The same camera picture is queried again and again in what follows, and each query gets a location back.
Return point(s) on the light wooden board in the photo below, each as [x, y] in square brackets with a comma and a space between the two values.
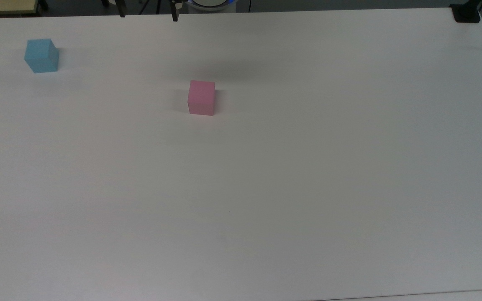
[4, 6]

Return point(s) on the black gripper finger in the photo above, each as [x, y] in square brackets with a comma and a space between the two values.
[121, 8]
[175, 12]

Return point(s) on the pink cube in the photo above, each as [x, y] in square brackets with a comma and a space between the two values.
[201, 98]

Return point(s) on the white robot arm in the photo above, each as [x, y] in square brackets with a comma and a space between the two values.
[209, 3]

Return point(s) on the black table clamp mount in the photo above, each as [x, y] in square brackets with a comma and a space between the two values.
[466, 13]

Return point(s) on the blue cube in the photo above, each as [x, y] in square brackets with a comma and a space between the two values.
[40, 56]

